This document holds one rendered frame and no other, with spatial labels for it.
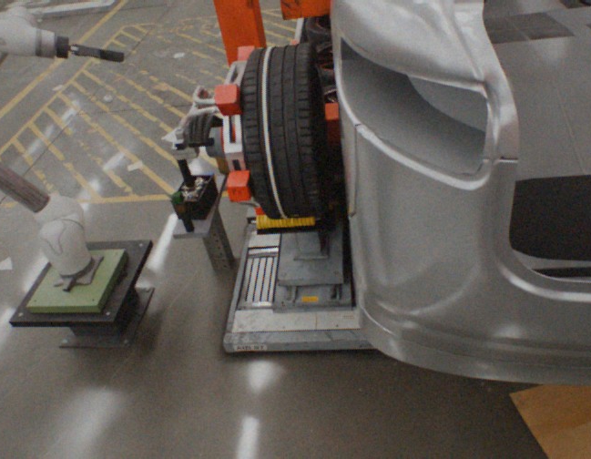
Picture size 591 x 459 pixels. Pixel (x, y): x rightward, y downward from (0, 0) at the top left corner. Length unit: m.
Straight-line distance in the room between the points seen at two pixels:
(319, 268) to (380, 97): 1.46
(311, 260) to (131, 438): 1.06
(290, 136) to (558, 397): 1.41
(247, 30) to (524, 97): 1.13
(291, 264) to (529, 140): 1.15
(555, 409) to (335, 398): 0.82
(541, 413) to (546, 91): 1.16
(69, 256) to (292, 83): 1.24
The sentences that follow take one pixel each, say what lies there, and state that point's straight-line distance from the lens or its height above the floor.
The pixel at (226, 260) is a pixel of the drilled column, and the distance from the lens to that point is 2.57.
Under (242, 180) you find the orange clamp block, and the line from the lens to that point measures 1.65.
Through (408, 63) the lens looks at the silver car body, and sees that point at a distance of 0.68.
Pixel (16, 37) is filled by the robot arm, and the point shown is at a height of 1.37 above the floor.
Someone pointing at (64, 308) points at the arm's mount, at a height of 0.33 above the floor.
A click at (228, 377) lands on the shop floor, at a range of 2.21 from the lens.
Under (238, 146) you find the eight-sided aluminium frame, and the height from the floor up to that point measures 0.98.
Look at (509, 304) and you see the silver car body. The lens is 0.88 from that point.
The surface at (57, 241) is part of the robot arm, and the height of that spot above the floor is 0.58.
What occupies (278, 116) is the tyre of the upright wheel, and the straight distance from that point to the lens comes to 1.60.
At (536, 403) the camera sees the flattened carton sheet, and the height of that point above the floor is 0.01.
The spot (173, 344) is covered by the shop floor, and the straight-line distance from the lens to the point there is 2.40.
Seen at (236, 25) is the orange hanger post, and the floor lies 1.16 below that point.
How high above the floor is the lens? 1.82
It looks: 41 degrees down
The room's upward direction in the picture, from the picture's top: 10 degrees counter-clockwise
